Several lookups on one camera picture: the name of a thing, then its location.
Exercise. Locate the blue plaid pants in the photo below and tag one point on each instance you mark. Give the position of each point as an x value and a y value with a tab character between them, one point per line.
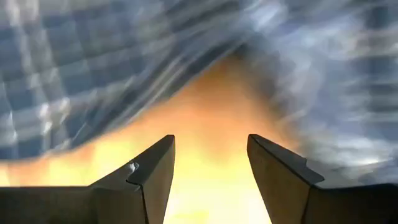
77	77

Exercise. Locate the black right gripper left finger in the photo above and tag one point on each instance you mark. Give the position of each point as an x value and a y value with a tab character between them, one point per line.
93	205

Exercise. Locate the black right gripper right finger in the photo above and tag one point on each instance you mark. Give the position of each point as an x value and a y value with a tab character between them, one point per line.
326	205

